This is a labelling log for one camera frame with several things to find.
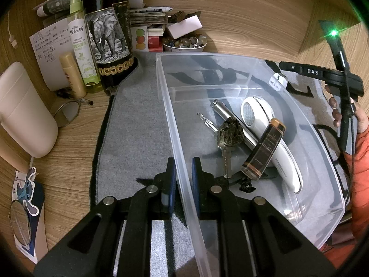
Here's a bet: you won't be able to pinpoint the dark wine bottle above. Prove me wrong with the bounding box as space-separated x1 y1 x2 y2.
82 0 136 96

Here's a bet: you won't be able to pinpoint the dark blue card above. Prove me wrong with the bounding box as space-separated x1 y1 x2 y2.
12 182 49 264

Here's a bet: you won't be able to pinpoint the handwritten note paper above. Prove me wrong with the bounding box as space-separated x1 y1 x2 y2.
30 17 72 91

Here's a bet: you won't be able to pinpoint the metal drill bit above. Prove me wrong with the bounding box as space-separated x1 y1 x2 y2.
197 112 220 133

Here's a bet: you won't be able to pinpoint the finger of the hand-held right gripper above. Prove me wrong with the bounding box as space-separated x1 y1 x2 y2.
279 61 305 75

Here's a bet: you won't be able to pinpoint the keys with pinecone charm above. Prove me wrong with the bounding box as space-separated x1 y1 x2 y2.
216 118 257 193

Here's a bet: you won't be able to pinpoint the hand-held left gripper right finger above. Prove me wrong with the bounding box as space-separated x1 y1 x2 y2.
192 157 338 277

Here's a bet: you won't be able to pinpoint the cream rounded container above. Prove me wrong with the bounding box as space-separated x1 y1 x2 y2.
0 61 59 169

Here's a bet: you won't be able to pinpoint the person's right forearm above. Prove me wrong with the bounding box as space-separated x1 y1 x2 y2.
318 127 369 269

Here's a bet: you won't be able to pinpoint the round metallic disc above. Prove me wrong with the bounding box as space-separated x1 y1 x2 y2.
9 200 32 244

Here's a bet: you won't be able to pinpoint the white fabric shaver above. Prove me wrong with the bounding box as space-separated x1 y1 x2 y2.
241 95 303 194

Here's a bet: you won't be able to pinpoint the brown perfume bottle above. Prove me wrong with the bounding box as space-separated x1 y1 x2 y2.
241 118 286 182

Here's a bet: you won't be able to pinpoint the black cable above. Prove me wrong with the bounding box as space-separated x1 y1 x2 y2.
339 50 358 185

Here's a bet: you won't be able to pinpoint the small red box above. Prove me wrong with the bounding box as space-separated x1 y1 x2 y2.
148 29 163 51

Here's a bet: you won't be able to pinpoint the blue cartoon sticker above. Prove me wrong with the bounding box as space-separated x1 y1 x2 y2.
12 167 39 215

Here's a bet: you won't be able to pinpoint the white bowl of stones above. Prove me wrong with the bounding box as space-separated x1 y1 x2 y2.
161 35 207 53

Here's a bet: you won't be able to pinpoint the black pen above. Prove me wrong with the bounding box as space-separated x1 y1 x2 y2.
56 89 93 106

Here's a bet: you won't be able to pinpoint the white cable with plug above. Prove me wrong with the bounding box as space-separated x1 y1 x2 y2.
7 10 18 48

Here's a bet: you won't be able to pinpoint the white card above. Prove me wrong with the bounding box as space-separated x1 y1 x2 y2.
167 14 202 37

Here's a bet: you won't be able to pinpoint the grey mat with black letters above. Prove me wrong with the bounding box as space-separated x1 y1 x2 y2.
91 55 351 277

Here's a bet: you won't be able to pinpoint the dotted tube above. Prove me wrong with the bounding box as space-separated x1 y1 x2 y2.
36 0 87 17

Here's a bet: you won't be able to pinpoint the person's right hand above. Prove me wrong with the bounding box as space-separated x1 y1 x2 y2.
324 84 369 135

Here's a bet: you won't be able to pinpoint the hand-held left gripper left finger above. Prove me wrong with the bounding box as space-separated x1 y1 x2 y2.
33 157 177 277

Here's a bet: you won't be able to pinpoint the silver metal flashlight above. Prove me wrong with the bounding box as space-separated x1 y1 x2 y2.
210 99 260 151

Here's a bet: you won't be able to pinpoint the small round mirror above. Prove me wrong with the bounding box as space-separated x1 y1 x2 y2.
54 100 80 128

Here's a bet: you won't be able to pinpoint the clear plastic storage bin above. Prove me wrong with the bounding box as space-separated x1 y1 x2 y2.
156 52 346 277

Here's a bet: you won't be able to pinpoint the stack of papers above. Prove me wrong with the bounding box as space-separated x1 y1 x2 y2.
128 6 173 28

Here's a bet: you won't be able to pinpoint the white charger plug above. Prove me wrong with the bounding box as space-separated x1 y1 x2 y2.
269 73 288 90

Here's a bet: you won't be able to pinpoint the small beige bottle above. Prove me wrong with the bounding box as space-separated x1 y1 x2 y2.
60 53 87 99

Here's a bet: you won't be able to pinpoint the green spray bottle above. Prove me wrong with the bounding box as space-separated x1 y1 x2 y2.
67 0 101 94

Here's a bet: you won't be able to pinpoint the fruit print box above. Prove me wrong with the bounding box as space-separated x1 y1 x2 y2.
131 26 149 52

